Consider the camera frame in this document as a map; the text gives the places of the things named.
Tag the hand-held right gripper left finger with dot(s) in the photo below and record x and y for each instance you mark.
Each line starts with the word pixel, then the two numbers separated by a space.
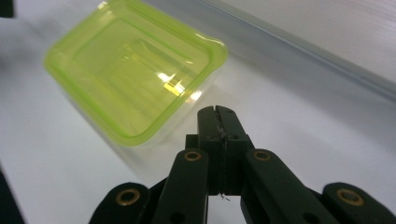
pixel 207 137

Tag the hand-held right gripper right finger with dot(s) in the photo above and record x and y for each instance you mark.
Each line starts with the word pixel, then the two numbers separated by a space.
pixel 233 133

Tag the green lidded rectangular food container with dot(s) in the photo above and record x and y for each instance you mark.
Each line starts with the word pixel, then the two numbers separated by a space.
pixel 134 71

